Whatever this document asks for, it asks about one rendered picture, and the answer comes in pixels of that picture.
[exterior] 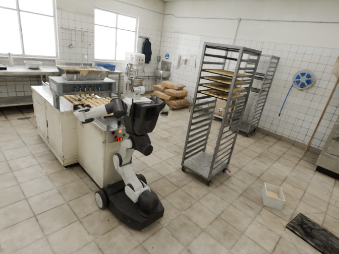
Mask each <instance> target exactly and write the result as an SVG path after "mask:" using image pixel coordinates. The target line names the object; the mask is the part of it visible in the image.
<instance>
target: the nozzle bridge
mask: <svg viewBox="0 0 339 254"><path fill-rule="evenodd" d="M48 79H49V89H50V90H51V91H52V97H53V106H54V107H55V108H56V109H60V96H63V95H80V94H97V93H105V97H109V98H111V93H116V81H114V80H111V79H109V78H105V79H104V80H88V81H67V80H65V79H64V78H62V77H48ZM76 84H77V85H76ZM96 84H97V89H96V91H94V86H95V87H96ZM101 85H102V86H101ZM75 86H76V88H77V90H76V92H74V87H75ZM80 86H81V88H82V90H81V92H80V91H79V88H80ZM85 86H86V88H87V90H86V92H85V91H84V88H85ZM90 86H91V88H92V89H91V91H89V87H90ZM99 86H100V88H101V89H100V91H99V89H98V88H99Z"/></svg>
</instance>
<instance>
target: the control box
mask: <svg viewBox="0 0 339 254"><path fill-rule="evenodd" d="M119 130H121V131H122V132H121V133H119ZM112 132H115V133H114V134H112ZM123 134H126V135H125V136H123ZM115 136H118V137H117V138H115ZM128 137H129V134H127V133H126V128H125V127H122V128H117V129H112V130H109V131H108V142H109V143H112V142H116V141H118V139H119V141H120V140H121V138H122V140H124V139H127V138H128Z"/></svg>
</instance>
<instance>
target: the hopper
mask: <svg viewBox="0 0 339 254"><path fill-rule="evenodd" d="M56 67H57V69H58V70H59V72H60V74H61V76H62V78H64V79H65V80H67V81H88V80H104V79H105V77H106V76H107V74H108V73H109V71H110V70H107V69H105V68H102V67H90V66H62V65H56ZM76 68H78V69H80V70H76ZM89 68H91V69H93V68H95V69H98V70H89ZM85 69H87V70H85Z"/></svg>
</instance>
